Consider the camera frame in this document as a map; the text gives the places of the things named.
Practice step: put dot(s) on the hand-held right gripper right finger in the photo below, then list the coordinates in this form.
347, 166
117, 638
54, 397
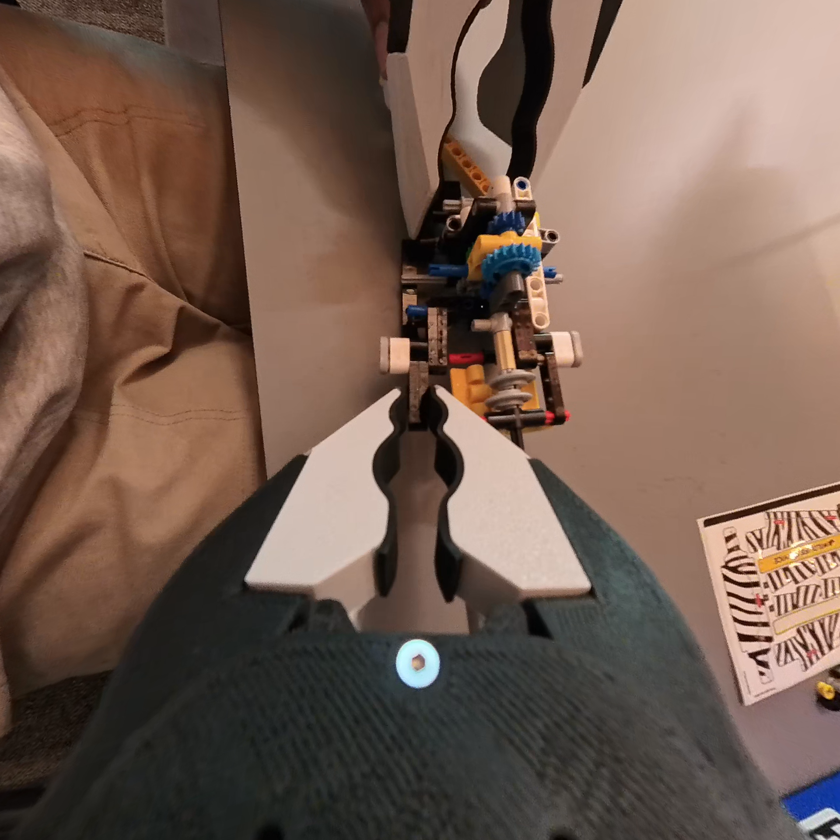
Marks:
518, 525

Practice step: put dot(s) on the person's grey sweatshirt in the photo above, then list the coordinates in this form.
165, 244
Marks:
33, 295

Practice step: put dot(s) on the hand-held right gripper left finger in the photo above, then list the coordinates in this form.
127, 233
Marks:
321, 518

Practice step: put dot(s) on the small yellow lego piece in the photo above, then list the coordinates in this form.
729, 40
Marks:
825, 690

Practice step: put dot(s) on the yellow and black lego vehicle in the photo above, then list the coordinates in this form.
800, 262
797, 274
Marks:
495, 253

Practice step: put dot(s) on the blue storage box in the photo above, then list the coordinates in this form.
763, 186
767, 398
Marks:
814, 810

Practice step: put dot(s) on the black lego beam subassembly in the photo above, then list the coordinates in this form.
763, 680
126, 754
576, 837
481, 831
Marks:
420, 394

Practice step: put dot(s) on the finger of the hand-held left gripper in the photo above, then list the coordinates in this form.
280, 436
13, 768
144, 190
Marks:
564, 59
426, 98

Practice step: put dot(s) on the person's tan pants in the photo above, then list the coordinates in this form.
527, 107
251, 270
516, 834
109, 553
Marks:
151, 394

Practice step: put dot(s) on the zebra striped sticker sheet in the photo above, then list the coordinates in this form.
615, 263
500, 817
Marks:
781, 590

